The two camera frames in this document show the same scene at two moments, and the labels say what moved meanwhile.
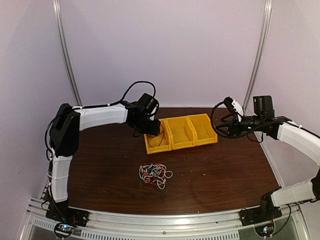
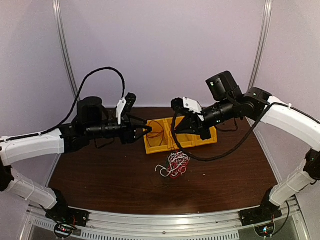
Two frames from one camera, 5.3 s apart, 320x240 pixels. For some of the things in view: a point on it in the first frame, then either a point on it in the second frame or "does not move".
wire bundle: [155, 174] -> [177, 164]
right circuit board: [265, 229] does not move
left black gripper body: [145, 127] -> [125, 135]
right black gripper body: [234, 124] -> [204, 132]
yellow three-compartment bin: [181, 132] does not move
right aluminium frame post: [267, 8] does not move
